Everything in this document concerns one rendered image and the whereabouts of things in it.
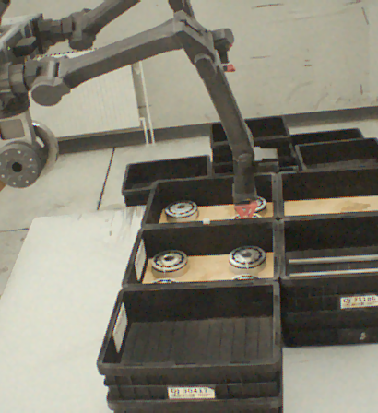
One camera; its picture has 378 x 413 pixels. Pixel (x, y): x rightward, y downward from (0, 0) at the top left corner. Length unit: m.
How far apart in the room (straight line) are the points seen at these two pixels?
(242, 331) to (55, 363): 0.54
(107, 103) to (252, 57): 1.08
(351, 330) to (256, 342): 0.28
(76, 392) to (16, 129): 0.77
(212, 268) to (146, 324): 0.29
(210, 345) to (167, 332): 0.13
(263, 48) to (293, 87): 0.37
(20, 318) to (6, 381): 0.28
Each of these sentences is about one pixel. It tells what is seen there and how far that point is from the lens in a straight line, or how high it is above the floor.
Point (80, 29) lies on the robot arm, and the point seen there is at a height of 1.45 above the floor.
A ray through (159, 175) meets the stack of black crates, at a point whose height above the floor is 0.52.
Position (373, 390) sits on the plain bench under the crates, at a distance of 1.66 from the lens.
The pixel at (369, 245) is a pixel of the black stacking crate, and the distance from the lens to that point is 1.93.
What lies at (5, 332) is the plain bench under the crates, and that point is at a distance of 2.04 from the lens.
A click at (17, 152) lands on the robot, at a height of 1.18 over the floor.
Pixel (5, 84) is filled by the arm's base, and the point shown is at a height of 1.45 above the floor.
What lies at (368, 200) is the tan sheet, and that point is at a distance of 2.17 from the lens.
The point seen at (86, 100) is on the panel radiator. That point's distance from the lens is 4.80.
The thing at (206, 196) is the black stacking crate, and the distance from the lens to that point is 2.18.
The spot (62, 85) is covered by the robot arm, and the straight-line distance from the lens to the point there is 1.60.
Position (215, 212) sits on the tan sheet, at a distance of 2.15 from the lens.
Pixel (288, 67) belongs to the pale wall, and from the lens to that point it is 4.83.
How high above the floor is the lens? 1.87
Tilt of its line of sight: 29 degrees down
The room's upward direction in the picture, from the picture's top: 8 degrees counter-clockwise
